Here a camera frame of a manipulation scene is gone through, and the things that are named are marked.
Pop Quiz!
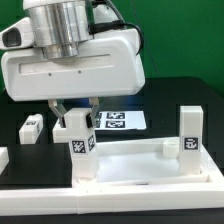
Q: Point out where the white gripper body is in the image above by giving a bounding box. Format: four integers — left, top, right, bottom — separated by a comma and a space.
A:
1, 29, 145, 101

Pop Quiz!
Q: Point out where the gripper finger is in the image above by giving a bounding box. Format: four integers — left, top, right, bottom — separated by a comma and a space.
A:
48, 99, 66, 128
86, 97, 100, 128

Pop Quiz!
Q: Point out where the white desk top tray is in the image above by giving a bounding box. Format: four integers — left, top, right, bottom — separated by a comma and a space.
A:
72, 137, 224, 191

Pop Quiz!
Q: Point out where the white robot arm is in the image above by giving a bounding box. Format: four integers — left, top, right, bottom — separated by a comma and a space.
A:
0, 0, 145, 125

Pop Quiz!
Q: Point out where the fiducial marker sheet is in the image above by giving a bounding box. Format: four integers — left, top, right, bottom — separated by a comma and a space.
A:
96, 111, 146, 131

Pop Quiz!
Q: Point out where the white block left edge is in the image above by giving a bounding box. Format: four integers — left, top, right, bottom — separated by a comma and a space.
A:
0, 147, 9, 175

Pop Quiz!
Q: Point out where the white L-shaped fence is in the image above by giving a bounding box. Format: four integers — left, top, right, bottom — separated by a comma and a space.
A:
0, 146, 224, 217

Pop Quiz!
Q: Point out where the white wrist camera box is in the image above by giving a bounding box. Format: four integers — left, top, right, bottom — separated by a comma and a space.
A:
0, 17, 35, 50

